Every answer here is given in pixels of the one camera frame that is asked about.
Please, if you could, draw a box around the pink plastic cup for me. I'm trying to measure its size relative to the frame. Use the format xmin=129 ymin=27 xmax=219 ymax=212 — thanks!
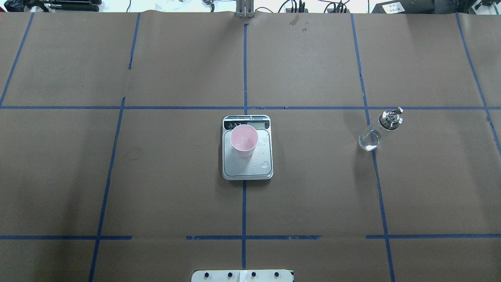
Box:
xmin=230 ymin=124 xmax=258 ymax=157

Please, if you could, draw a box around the silver digital kitchen scale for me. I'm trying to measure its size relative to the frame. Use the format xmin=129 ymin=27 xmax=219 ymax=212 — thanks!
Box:
xmin=222 ymin=115 xmax=273 ymax=181

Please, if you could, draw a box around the black box with label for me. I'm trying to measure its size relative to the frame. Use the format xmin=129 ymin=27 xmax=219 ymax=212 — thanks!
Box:
xmin=370 ymin=0 xmax=435 ymax=14

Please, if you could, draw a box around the blue patterned cloth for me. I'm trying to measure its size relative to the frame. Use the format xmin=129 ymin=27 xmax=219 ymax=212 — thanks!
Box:
xmin=1 ymin=0 xmax=30 ymax=13

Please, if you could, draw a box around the aluminium frame post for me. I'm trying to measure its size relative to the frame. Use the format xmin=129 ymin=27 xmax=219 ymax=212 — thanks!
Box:
xmin=235 ymin=0 xmax=255 ymax=18

